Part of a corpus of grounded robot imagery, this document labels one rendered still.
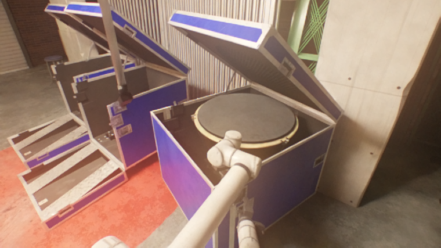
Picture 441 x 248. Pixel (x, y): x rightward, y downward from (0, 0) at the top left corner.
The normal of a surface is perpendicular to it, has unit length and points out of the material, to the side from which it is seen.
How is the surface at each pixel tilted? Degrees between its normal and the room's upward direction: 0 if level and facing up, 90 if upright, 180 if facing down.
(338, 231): 0
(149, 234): 0
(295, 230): 0
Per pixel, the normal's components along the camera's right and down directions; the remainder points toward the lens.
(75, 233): 0.00, -0.88
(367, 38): -0.56, 0.40
